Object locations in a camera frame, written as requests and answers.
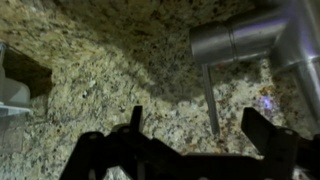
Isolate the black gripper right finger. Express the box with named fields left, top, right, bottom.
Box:
left=240, top=106, right=300, bottom=160

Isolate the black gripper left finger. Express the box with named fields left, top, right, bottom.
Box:
left=129, top=105, right=144, bottom=135

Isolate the stainless steel faucet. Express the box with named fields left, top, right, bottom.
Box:
left=188, top=9, right=292, bottom=137

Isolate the steel gooseneck faucet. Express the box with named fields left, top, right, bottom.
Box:
left=268, top=0, right=320, bottom=126

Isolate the grey dish rack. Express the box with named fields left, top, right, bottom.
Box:
left=0, top=42, right=33, bottom=154

